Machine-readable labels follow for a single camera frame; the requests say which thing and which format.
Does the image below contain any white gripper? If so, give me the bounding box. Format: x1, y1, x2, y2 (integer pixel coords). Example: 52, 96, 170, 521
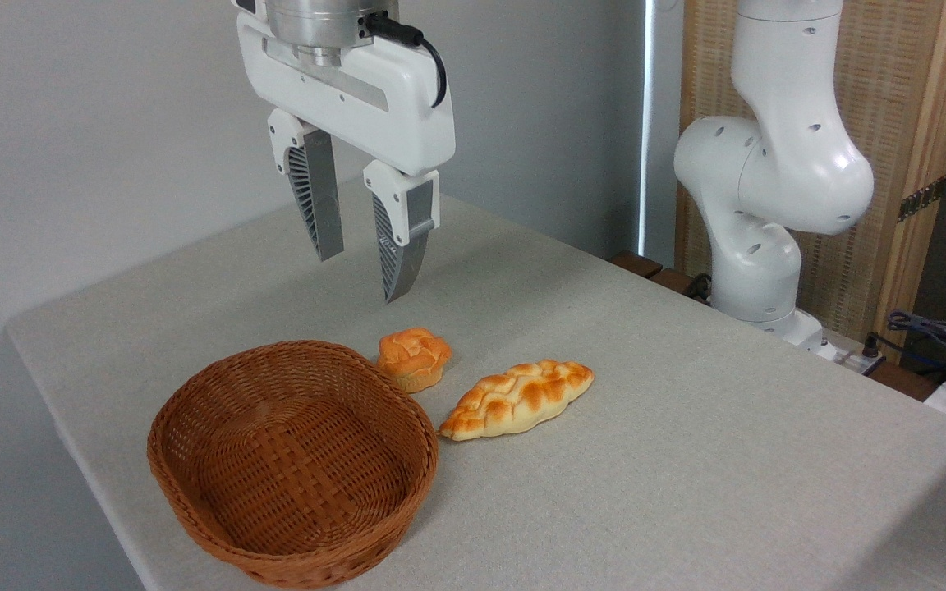
235, 10, 456, 303

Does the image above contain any round orange bread bun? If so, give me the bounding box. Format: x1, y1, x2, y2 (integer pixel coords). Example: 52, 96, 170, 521
376, 328, 452, 393

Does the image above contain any long braided bread loaf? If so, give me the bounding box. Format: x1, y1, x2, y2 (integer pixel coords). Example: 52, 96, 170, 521
439, 360, 595, 442

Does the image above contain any brown woven wicker basket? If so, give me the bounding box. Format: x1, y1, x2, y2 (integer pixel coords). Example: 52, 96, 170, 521
147, 340, 439, 589

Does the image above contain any dark brown wooden ledge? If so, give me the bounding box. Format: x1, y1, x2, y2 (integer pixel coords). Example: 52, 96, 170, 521
608, 250, 710, 306

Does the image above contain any white power strip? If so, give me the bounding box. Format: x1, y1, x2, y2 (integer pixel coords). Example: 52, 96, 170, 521
816, 328, 886, 375

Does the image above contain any woven rattan wooden screen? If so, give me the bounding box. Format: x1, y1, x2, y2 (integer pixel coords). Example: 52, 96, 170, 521
677, 0, 946, 362

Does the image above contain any metal screen hinge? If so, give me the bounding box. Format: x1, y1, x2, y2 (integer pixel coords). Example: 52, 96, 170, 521
898, 176, 946, 223

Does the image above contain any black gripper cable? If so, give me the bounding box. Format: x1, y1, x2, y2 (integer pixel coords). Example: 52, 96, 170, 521
366, 12, 448, 109

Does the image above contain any white vertical wall trim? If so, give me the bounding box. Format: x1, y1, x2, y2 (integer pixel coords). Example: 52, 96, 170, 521
638, 0, 657, 257

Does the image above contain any tangled dark cable bundle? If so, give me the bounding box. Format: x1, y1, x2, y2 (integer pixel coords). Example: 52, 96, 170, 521
863, 310, 946, 380

